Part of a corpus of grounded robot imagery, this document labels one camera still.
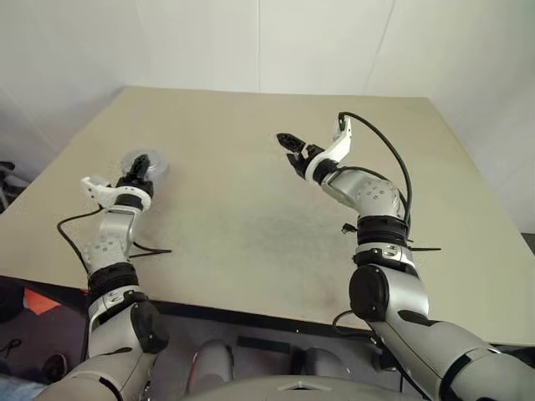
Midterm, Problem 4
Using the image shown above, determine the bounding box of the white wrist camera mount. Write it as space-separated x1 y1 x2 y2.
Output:
80 176 154 212
303 118 354 183

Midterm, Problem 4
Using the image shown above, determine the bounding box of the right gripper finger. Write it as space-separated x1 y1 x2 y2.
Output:
286 153 308 179
275 132 310 152

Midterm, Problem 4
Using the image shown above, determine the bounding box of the black table frame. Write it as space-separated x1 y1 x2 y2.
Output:
0 273 535 350

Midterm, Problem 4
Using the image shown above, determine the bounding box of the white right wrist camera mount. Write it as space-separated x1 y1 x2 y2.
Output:
303 118 354 183

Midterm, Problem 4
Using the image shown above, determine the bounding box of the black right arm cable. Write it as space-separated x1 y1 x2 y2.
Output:
332 110 425 396

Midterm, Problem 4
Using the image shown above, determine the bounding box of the blue cloth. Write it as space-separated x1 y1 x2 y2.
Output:
0 378 47 401

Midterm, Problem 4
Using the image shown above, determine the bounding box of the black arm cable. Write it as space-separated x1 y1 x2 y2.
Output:
332 110 425 396
57 206 173 272

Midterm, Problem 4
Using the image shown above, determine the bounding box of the black flat bar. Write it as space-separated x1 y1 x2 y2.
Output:
237 335 292 355

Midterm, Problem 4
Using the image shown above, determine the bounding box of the grey robot torso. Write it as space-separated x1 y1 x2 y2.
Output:
183 373 402 401

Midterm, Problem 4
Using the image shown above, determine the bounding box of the grey rounded leg cover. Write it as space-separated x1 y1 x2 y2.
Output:
292 346 350 377
190 338 233 383

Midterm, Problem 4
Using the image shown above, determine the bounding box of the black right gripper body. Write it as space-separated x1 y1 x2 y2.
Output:
298 143 325 166

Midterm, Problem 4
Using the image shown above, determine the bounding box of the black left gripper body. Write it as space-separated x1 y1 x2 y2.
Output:
115 175 155 194

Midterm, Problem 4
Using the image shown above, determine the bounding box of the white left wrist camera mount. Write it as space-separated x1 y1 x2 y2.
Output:
80 176 154 212

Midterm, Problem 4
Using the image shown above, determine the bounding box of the black round bag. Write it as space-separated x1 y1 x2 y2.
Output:
0 279 26 322

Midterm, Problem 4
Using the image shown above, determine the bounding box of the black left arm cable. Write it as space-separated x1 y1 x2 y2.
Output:
57 206 173 272

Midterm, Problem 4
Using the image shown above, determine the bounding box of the orange object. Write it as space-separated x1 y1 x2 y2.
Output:
23 287 59 317

